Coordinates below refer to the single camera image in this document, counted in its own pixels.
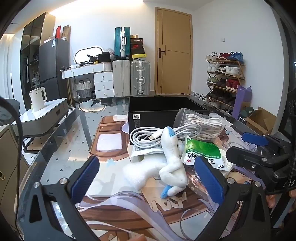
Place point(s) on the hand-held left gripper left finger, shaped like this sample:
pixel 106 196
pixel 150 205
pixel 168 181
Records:
pixel 85 178

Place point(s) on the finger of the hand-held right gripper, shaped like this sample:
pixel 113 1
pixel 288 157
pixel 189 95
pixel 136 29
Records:
pixel 245 156
pixel 252 138

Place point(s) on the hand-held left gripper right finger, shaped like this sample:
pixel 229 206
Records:
pixel 209 178

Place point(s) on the white blue plush toy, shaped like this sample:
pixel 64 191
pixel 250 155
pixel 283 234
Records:
pixel 171 162

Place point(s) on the bagged white cloth bundle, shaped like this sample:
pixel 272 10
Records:
pixel 205 127

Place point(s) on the black cardboard box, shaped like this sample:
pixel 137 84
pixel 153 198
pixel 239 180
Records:
pixel 150 115

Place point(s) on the person's right hand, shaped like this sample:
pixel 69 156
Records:
pixel 271 201

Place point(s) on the open cardboard box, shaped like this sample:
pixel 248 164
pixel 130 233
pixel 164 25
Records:
pixel 261 120

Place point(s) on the dark green box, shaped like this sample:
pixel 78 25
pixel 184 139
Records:
pixel 246 113

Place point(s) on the green white packet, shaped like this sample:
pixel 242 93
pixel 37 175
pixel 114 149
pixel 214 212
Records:
pixel 201 150

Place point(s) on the purple bag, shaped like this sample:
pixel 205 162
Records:
pixel 240 102

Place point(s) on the printed desk mat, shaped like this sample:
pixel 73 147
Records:
pixel 108 143

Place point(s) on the white foil packet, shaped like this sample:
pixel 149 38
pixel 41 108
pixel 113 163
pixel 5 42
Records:
pixel 138 153

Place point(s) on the wooden shoe rack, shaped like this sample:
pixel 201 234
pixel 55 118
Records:
pixel 240 77

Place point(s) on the pair of white sneakers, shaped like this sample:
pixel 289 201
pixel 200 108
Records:
pixel 200 96

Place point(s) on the white round rug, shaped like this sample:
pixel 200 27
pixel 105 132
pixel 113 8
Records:
pixel 89 108

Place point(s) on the rows of shoes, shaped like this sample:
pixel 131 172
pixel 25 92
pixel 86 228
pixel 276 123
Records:
pixel 225 69

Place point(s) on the grey side table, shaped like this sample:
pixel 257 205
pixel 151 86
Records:
pixel 46 111

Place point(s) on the beige cabinet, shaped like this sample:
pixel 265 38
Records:
pixel 9 162

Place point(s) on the wicker basket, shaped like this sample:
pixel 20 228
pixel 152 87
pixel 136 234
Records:
pixel 83 89

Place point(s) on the white electric kettle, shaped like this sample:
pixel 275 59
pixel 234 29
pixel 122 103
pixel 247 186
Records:
pixel 38 98

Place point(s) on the white drawer unit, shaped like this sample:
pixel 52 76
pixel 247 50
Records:
pixel 104 84

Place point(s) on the white suitcase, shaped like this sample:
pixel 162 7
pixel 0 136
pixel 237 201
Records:
pixel 121 78

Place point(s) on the white vanity desk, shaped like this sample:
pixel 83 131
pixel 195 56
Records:
pixel 81 70

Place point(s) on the silver suitcase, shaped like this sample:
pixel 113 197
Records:
pixel 140 78

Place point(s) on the wooden door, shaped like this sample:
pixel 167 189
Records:
pixel 175 51

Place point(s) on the black fridge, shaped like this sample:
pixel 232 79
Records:
pixel 53 62

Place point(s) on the black bag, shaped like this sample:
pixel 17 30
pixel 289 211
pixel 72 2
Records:
pixel 104 57

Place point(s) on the oval vanity mirror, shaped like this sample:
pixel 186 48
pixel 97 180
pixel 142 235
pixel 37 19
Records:
pixel 87 53

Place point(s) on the black yellow shoe box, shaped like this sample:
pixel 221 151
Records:
pixel 138 57

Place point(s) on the white curtain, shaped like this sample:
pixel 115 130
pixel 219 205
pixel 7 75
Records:
pixel 9 69

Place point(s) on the black red shoe box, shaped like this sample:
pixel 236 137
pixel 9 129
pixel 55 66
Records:
pixel 137 48

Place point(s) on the teal suitcase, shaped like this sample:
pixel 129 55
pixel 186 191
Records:
pixel 122 42

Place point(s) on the dark glass cabinet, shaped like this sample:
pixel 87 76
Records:
pixel 30 46

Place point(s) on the flat cardboard carton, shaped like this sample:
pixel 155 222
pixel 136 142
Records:
pixel 66 32

